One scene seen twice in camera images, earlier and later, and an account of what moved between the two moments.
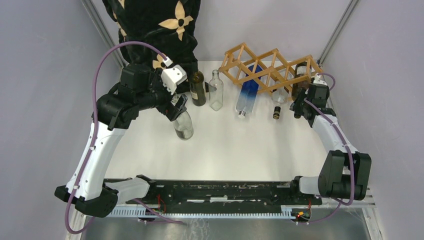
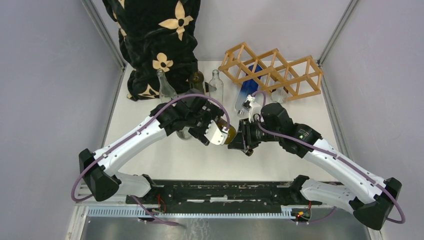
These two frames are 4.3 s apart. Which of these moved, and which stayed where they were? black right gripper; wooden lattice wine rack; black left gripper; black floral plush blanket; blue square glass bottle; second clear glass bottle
Moved: black left gripper; black right gripper
Stayed: black floral plush blanket; blue square glass bottle; wooden lattice wine rack; second clear glass bottle
